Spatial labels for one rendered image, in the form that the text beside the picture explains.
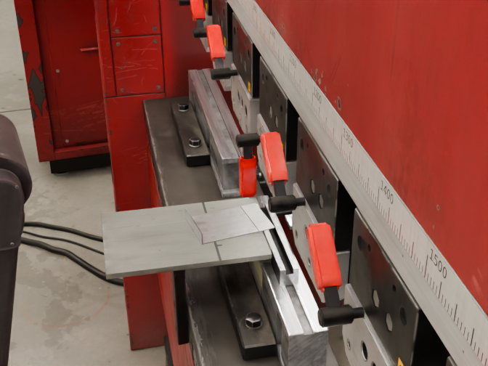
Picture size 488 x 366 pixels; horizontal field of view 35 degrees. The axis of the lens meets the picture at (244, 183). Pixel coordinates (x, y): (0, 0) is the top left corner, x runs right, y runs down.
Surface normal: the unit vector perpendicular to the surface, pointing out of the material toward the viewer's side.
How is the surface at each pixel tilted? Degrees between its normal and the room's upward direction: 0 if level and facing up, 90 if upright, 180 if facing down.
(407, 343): 90
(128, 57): 90
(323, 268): 39
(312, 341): 90
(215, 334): 0
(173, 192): 0
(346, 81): 90
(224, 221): 0
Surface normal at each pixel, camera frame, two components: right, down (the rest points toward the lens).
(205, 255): 0.00, -0.87
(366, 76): -0.98, 0.11
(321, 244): 0.12, -0.37
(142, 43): 0.20, 0.49
